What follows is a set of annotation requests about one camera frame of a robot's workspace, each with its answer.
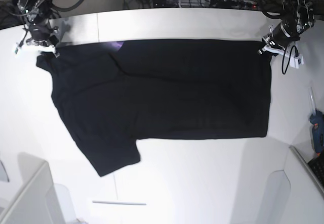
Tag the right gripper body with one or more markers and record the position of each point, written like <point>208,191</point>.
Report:
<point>43,37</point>

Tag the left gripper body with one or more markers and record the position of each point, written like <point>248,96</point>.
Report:
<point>280,38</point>

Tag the black T-shirt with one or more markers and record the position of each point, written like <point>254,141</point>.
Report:
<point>174,89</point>

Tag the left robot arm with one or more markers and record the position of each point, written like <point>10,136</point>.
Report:
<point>297,17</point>

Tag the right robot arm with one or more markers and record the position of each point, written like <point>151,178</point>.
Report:
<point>35,15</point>

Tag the black power strip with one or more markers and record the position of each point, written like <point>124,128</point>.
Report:
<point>232,4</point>

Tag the blue glue gun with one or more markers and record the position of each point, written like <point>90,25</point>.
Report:
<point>316,120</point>

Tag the black keyboard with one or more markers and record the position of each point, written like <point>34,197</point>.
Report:
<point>317,167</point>

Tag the grey partition panel right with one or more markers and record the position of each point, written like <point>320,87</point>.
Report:
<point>292,195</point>

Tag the grey partition panel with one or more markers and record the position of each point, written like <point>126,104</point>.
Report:
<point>292,195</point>
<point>39,199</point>

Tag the grey partition panel left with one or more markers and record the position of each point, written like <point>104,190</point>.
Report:
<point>39,199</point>

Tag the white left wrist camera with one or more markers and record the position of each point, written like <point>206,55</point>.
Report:
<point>291,58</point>

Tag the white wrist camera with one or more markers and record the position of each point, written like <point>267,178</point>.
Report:
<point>18,49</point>
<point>291,58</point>

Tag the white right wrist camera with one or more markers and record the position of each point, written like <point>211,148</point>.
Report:
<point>18,49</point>

